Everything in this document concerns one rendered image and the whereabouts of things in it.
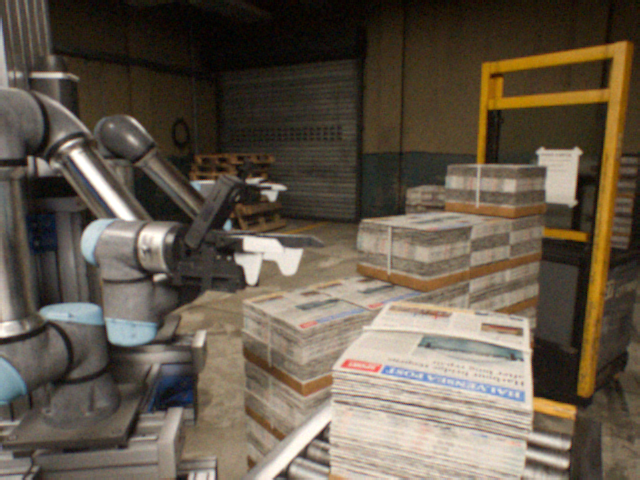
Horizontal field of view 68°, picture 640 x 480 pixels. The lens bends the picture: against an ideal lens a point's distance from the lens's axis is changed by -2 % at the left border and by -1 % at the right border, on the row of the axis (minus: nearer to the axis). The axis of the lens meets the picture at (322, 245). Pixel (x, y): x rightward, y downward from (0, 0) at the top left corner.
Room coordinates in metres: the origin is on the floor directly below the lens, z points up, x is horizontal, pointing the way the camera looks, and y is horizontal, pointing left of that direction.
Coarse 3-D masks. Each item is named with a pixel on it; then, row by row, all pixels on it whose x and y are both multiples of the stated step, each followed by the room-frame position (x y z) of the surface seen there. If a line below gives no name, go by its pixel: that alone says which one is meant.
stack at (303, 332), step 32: (320, 288) 1.82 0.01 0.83; (352, 288) 1.82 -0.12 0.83; (384, 288) 1.82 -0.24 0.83; (448, 288) 1.84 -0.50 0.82; (480, 288) 1.98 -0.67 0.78; (256, 320) 1.59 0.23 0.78; (288, 320) 1.46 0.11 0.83; (320, 320) 1.46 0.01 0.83; (352, 320) 1.51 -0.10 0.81; (256, 352) 1.60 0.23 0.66; (288, 352) 1.45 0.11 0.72; (320, 352) 1.42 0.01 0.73; (256, 384) 1.61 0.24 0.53; (288, 416) 1.45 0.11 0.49; (256, 448) 1.63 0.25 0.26
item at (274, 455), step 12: (324, 408) 0.97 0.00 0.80; (312, 420) 0.92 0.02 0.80; (324, 420) 0.92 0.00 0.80; (300, 432) 0.88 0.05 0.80; (312, 432) 0.88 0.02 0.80; (288, 444) 0.84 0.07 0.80; (300, 444) 0.84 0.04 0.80; (276, 456) 0.80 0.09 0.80; (288, 456) 0.80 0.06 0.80; (300, 456) 0.81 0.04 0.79; (252, 468) 0.76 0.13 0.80; (264, 468) 0.76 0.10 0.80; (276, 468) 0.76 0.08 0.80; (288, 468) 0.78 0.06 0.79
